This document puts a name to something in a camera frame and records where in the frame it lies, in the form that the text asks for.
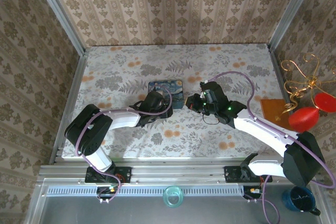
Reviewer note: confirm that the starry night tin box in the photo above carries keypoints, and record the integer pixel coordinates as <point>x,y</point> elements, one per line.
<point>176,87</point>

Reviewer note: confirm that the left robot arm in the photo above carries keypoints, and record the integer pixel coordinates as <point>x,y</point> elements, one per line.
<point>123,119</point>

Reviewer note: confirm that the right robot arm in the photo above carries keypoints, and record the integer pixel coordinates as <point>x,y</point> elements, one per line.
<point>257,129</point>

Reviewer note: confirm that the floral pattern tablecloth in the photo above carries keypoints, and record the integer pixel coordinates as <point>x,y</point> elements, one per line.
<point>157,61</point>

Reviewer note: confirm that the orange brown board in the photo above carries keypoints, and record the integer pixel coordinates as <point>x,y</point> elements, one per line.
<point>273,111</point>

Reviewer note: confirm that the red egg ornament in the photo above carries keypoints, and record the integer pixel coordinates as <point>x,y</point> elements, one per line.
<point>303,120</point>

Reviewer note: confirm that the yellow power connector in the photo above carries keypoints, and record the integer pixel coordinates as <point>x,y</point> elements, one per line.
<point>113,189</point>
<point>253,191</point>

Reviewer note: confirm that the teal glass cup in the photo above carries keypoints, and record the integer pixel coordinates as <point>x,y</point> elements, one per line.
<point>168,200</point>

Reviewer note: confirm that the grey metal tray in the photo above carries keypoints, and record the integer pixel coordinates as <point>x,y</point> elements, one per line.
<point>210,211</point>

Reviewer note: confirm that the red disc ornament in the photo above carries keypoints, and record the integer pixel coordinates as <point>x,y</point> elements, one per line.
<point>325,102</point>

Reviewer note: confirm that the dark blue mug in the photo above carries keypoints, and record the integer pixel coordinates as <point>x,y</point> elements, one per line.
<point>291,203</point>

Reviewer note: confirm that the aluminium front rail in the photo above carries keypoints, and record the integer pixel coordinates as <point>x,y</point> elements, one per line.
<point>178,171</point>

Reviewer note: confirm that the aluminium side rail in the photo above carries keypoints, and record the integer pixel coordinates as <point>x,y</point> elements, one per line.
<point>278,69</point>
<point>71,103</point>

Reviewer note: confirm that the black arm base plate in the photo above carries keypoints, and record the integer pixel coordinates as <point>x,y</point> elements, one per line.
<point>231,174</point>
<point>126,174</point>

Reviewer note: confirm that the aluminium frame post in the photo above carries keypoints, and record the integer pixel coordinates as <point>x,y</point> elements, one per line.
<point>292,11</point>
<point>58,11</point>

